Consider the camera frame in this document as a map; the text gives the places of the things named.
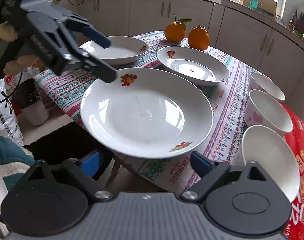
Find white bowl pink print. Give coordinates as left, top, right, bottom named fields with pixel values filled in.
left=249, top=72, right=286, bottom=103
left=242, top=125, right=301, bottom=203
left=245, top=89, right=293, bottom=137

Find patterned tablecloth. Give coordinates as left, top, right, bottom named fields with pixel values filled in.
left=33, top=30, right=287, bottom=195

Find white printed plastic bag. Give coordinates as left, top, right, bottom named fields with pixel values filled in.
left=0, top=76, right=24, bottom=147

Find brown cardboard box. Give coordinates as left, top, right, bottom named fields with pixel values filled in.
left=243, top=0, right=277, bottom=15

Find orange with green leaf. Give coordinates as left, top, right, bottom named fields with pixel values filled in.
left=164, top=14, right=193, bottom=43

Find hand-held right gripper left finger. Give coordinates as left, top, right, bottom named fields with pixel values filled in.
left=27, top=151, right=112, bottom=202

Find white plastic bucket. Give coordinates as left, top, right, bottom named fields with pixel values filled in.
left=14, top=79, right=51, bottom=126

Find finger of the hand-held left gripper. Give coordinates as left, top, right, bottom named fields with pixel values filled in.
left=63, top=49, right=117, bottom=83
left=67, top=14, right=111, bottom=48

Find person's left hand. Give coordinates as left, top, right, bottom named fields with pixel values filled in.
left=0, top=21, right=45, bottom=75

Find teal and white fleece garment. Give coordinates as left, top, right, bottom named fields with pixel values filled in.
left=0, top=126, right=36, bottom=230

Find red gift box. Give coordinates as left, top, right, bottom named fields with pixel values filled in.
left=279, top=102, right=304, bottom=240

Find knife block with knives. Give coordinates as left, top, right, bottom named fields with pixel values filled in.
left=294, top=9, right=304, bottom=33

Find large white fruit-print plate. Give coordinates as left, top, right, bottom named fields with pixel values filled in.
left=80, top=67, right=214, bottom=159

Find deep white fruit-print plate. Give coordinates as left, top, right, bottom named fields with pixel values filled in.
left=79, top=35, right=150, bottom=67

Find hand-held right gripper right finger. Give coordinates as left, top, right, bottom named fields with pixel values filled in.
left=180, top=151, right=268, bottom=203

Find white kitchen cabinet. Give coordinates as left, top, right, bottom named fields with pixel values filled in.
left=63, top=0, right=304, bottom=110

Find bumpy orange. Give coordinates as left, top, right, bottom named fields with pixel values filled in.
left=187, top=26, right=210, bottom=51

